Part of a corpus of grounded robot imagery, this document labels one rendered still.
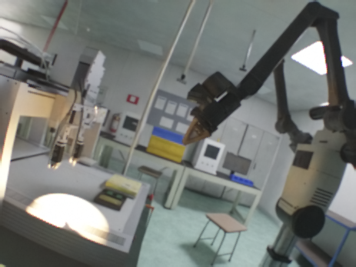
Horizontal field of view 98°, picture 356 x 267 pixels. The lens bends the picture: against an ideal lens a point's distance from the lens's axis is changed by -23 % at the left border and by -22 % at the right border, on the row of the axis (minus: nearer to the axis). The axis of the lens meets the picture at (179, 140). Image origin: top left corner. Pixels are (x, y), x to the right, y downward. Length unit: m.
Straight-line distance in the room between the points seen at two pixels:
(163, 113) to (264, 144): 2.57
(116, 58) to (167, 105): 1.81
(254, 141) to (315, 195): 4.02
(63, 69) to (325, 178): 1.08
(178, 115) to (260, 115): 2.18
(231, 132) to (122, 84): 2.90
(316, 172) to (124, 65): 4.89
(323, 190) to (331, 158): 0.13
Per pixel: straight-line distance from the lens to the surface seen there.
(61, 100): 0.74
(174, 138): 3.17
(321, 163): 0.87
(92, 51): 0.76
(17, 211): 0.73
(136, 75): 5.09
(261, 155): 4.96
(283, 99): 1.15
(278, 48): 0.68
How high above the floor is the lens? 1.23
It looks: 2 degrees down
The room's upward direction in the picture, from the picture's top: 19 degrees clockwise
